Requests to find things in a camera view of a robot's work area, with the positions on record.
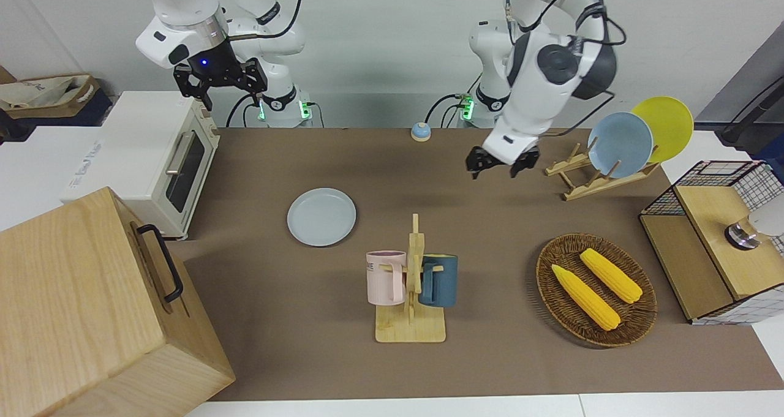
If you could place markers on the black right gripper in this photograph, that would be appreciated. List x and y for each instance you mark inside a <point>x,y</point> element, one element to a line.
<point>211,59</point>

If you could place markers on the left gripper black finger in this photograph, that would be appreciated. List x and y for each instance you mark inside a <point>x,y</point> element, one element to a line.
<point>478,160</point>
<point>522,161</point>

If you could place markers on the gray round plate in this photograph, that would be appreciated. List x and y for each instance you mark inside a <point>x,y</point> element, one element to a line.
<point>321,218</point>

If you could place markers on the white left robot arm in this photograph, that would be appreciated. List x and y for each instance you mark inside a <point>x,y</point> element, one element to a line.
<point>533,98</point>

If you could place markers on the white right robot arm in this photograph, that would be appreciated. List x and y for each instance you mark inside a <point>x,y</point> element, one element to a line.
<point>184,13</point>

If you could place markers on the light blue plate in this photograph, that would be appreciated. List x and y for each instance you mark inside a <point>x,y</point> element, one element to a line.
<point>621,144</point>

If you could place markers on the yellow plate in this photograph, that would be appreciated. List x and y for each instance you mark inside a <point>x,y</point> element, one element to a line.
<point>670,123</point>

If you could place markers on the blue dome call bell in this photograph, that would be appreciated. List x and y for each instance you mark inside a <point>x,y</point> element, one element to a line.
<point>421,132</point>

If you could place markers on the wooden dish rack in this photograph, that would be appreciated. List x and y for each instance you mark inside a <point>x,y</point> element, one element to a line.
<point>588,187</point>

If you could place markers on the white toaster oven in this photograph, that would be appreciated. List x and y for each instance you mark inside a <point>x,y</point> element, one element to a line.
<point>122,154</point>

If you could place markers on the dark teal mug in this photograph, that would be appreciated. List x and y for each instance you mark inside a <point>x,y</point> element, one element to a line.
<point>442,282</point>

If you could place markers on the dark blue bin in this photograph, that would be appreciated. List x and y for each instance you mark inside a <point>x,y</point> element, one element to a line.
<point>92,114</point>

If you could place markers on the brown cardboard box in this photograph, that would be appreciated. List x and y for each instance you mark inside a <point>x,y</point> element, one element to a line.
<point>82,98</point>

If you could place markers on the yellow corn cob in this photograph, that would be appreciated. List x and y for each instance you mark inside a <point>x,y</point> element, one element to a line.
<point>585,297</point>
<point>612,276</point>

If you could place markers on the pink mug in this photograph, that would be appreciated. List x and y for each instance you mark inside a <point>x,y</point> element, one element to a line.
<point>383,279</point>

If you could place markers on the brown wicker basket tray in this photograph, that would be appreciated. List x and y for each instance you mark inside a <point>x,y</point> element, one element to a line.
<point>563,319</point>

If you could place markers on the wooden mug tree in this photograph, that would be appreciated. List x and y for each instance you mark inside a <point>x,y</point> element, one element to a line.
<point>410,328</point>

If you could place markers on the brown table mat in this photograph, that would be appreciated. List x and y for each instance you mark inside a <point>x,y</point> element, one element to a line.
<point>490,343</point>

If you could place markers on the white cloth bag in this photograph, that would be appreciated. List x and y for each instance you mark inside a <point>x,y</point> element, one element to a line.
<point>37,92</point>

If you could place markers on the light wooden board lid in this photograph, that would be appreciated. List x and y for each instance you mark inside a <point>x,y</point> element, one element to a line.
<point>710,233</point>

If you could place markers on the black stand pole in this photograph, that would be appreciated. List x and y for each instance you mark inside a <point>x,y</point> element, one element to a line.
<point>753,108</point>

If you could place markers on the white cylinder clear base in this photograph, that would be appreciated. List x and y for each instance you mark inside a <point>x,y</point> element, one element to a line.
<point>768,221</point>

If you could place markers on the grid-pattern storage box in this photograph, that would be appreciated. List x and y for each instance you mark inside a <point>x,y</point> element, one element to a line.
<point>729,315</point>

